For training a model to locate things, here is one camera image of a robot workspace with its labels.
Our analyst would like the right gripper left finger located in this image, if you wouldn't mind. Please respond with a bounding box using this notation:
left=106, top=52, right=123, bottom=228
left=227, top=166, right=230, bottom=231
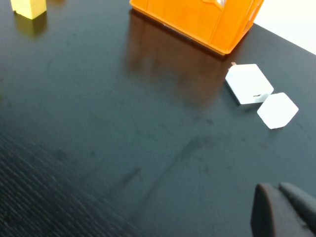
left=250, top=183, right=316, bottom=237

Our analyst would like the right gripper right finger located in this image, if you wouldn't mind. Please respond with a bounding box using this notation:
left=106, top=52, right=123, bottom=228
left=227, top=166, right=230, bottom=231
left=279, top=182, right=316, bottom=233

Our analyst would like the orange plastic cutlery crate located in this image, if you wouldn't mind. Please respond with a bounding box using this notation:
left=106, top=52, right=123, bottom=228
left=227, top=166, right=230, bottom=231
left=129, top=0, right=265, bottom=55

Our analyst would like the white foam cube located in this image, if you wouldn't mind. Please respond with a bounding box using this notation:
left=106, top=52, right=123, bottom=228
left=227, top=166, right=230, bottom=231
left=256, top=92, right=299, bottom=130

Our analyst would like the white power adapter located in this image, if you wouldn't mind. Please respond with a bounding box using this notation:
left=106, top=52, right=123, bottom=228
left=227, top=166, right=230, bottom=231
left=225, top=62, right=274, bottom=106

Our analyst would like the yellow foam cube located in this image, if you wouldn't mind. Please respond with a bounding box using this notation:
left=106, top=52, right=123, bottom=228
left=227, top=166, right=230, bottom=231
left=10, top=0, right=47, bottom=20

